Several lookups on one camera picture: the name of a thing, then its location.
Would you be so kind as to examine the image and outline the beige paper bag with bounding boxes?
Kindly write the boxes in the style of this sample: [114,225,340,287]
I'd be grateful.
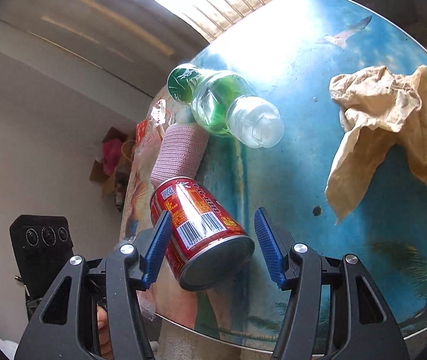
[325,65,427,221]

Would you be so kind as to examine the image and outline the red printed clear plastic bag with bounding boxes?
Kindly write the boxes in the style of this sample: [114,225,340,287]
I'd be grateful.
[119,98,167,241]

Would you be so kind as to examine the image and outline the red drink can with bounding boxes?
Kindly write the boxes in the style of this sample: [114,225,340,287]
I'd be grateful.
[149,177,255,292]

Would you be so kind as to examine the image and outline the green label plastic bottle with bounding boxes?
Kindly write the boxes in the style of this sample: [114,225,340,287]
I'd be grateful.
[167,63,284,149]

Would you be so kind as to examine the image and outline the cardboard box with pink items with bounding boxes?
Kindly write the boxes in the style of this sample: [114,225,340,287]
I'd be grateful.
[89,127,136,211]

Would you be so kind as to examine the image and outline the person's left hand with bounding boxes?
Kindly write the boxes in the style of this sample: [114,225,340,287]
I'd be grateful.
[97,306,113,359]

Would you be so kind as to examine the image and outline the pink knitted roll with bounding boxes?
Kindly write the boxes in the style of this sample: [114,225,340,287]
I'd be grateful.
[150,124,209,189]

